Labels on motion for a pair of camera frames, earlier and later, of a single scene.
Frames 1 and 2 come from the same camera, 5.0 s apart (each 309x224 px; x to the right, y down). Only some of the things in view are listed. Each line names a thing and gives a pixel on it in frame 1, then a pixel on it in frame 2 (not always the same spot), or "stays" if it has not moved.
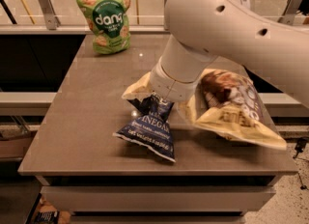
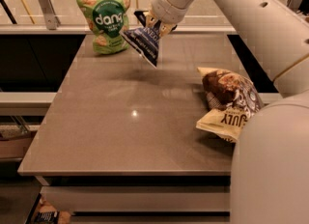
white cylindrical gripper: [170, 86] to [163, 8]
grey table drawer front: [155, 199] stays
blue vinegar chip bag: [151, 128] to [144, 40]
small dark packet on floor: [48, 217] stays
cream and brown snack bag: [230, 106] stays
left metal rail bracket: [49, 16] stays
